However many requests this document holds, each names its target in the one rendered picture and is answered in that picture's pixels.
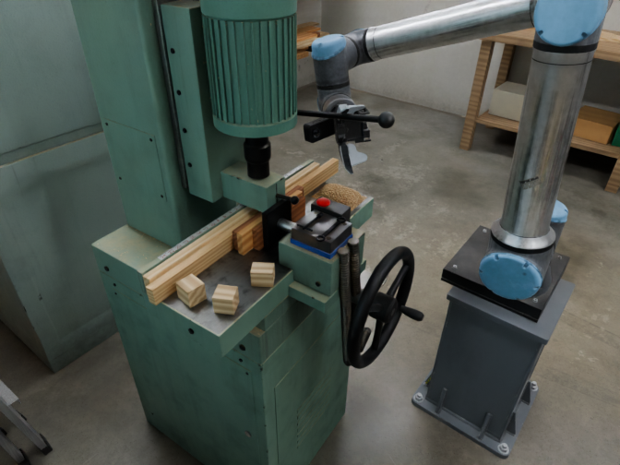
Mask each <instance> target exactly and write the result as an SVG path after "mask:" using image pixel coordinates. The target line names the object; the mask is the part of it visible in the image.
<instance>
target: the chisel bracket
mask: <svg viewBox="0 0 620 465"><path fill-rule="evenodd" d="M221 182H222V191H223V196H224V197H226V198H229V199H230V200H233V201H235V202H238V203H240V204H243V205H245V206H248V207H249V208H252V209H256V210H258V211H261V212H264V211H265V210H267V209H269V208H270V207H271V206H273V205H274V204H276V203H277V202H279V201H280V200H281V198H277V197H276V194H282V195H285V176H283V175H280V174H277V173H274V172H270V175H269V176H268V177H267V178H264V179H253V178H250V177H249V176H248V175H247V165H246V162H243V161H238V162H236V163H235V164H233V165H232V166H230V167H228V168H226V169H224V170H222V171H221Z"/></svg>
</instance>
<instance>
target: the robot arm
mask: <svg viewBox="0 0 620 465"><path fill-rule="evenodd" d="M613 1H614V0H477V1H473V2H469V3H466V4H462V5H459V6H453V7H449V8H445V9H441V10H437V11H435V12H431V13H427V14H423V15H420V16H416V17H413V18H406V19H403V20H399V21H395V22H392V23H388V24H385V25H381V26H377V27H371V28H367V29H357V30H353V31H352V32H350V33H348V34H345V35H341V34H331V35H327V36H323V37H322V38H318V39H316V40H314V41H313V43H312V57H313V61H314V69H315V75H316V88H317V95H318V97H317V106H318V109H319V111H320V112H332V113H354V114H365V115H367V114H369V111H368V110H367V109H366V107H365V106H364V105H355V103H354V102H353V100H352V98H351V89H350V80H349V70H351V69H353V68H355V67H356V66H359V65H362V64H367V63H371V62H375V61H379V60H380V59H385V58H389V57H394V56H398V55H403V54H411V53H415V52H420V51H424V50H429V49H434V48H437V47H442V46H447V45H451V44H455V43H460V42H468V41H473V40H477V39H481V38H486V37H491V36H495V35H499V34H504V33H509V32H513V31H517V30H525V29H530V28H535V34H534V40H533V45H532V49H533V52H532V58H531V66H530V72H529V76H528V81H527V86H526V91H525V96H524V101H523V106H522V111H521V116H520V120H519V130H518V134H517V140H516V145H515V149H514V154H513V160H512V164H511V169H510V175H509V179H508V184H507V193H506V198H505V203H504V208H503V213H502V218H499V219H497V220H496V221H494V223H493V224H492V228H491V232H490V238H489V244H488V248H487V251H486V254H485V256H484V258H483V259H482V261H481V264H480V267H479V275H480V278H481V280H482V282H483V284H484V285H485V286H486V287H487V288H488V289H489V290H491V291H492V292H493V293H495V294H497V295H499V296H501V297H504V298H507V299H512V300H518V299H520V300H522V299H527V298H532V297H537V296H541V295H543V294H545V293H546V292H547V291H548V290H549V287H550V285H551V282H552V275H551V268H550V263H551V261H552V258H553V255H554V251H555V249H556V247H557V244H558V241H559V239H560V236H561V233H562V231H563V229H564V226H565V223H566V221H567V214H568V211H567V208H566V206H565V205H564V204H562V203H561V202H559V201H558V200H556V199H557V195H558V191H559V187H560V184H561V180H562V176H563V173H564V169H565V166H566V159H567V155H568V152H569V148H570V145H571V141H572V137H573V134H574V130H575V126H576V122H577V119H578V113H579V109H580V105H581V102H582V98H583V94H584V90H585V88H586V84H587V80H588V76H589V72H590V66H591V62H592V59H593V56H594V52H595V51H596V50H597V47H598V43H599V40H600V37H601V33H602V26H603V22H604V20H605V16H606V14H607V12H608V11H609V9H610V7H611V5H612V3H613ZM332 135H335V138H336V142H337V144H338V145H339V151H340V157H341V160H342V163H343V166H344V168H345V169H346V170H347V171H348V172H349V173H350V174H353V171H352V166H354V165H357V164H359V163H362V162H364V161H367V155H366V154H364V153H362V152H358V151H357V150H356V147H355V146H354V145H353V144H351V143H350V144H347V145H346V143H345V142H347V141H348V142H349V141H354V142H355V143H360V142H367V141H371V139H370V130H369V129H368V127H367V123H366V122H362V121H352V120H341V119H330V118H318V119H316V120H314V121H311V122H309V123H306V124H304V139H305V141H308V142H310V143H315V142H317V141H319V140H321V139H324V138H326V137H330V136H332ZM366 137H367V139H365V138H366ZM348 150H349V151H348Z"/></svg>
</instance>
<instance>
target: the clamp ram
mask: <svg viewBox="0 0 620 465"><path fill-rule="evenodd" d="M295 224H296V223H295V222H292V203H291V201H289V200H285V199H281V200H280V201H279V202H277V203H276V204H274V205H273V206H271V207H270V208H269V209H267V210H265V211H264V212H262V225H263V242H264V246H265V247H267V248H269V247H271V246H272V245H273V244H275V243H276V242H277V241H279V239H280V238H281V237H283V236H284V235H285V234H286V233H290V232H291V231H292V226H294V225H295Z"/></svg>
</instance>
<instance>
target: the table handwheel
mask: <svg viewBox="0 0 620 465"><path fill-rule="evenodd" d="M401 259H402V267H401V269H400V270H399V273H398V275H397V277H396V279H394V281H393V283H392V284H391V286H390V288H389V289H388V291H387V293H382V292H379V289H380V287H381V285H382V284H383V282H384V280H385V278H386V277H387V275H388V273H389V272H390V271H391V270H392V269H393V268H394V266H395V265H396V264H397V263H398V262H399V261H400V260H401ZM414 267H415V262H414V255H413V252H412V251H411V249H410V248H409V247H407V246H398V247H395V248H394V249H392V250H391V251H389V252H388V253H387V254H386V255H385V256H384V257H383V259H382V260H381V261H380V262H379V264H378V265H377V267H376V268H375V270H374V272H373V273H372V275H371V277H370V278H369V280H368V282H367V283H366V285H365V287H364V289H363V290H362V289H361V292H360V293H359V294H357V295H356V296H352V293H351V301H352V303H355V304H357V305H356V308H355V310H354V313H353V316H352V322H351V324H350V328H349V333H348V338H347V347H346V351H347V358H348V361H349V363H350V364H351V366H353V367H354V368H357V369H362V368H365V367H366V366H368V365H369V364H371V363H372V362H373V361H374V360H375V359H376V358H377V356H378V355H379V354H380V353H381V352H382V351H383V349H384V348H385V346H386V345H387V343H388V341H389V339H390V337H391V336H392V334H393V332H394V330H395V328H396V326H397V324H398V323H399V319H400V317H401V315H402V313H401V312H400V311H399V310H400V308H401V306H402V305H404V306H405V305H406V303H407V300H408V297H409V294H410V290H411V285H412V280H413V275H414ZM398 288H399V290H398V293H397V296H396V298H394V295H395V293H396V291H397V289H398ZM368 314H369V316H370V317H372V318H374V319H376V328H375V333H374V337H373V342H372V345H371V346H370V348H369V349H368V350H367V351H366V352H365V353H364V354H362V355H361V354H360V346H361V339H362V335H363V331H364V325H365V322H366V319H367V317H368ZM384 323H385V325H384ZM383 325H384V326H383Z"/></svg>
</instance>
